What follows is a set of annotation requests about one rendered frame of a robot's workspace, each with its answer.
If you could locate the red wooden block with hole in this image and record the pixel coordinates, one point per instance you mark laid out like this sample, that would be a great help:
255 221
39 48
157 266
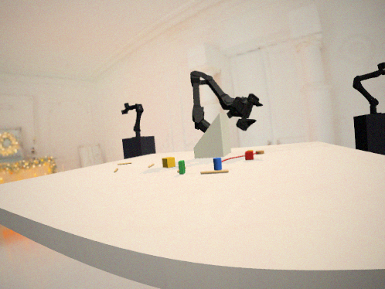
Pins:
249 155

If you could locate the small green block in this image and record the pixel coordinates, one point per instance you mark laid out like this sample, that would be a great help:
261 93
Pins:
182 170

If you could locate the blue cylinder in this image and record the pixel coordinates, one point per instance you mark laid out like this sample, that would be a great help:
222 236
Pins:
217 162

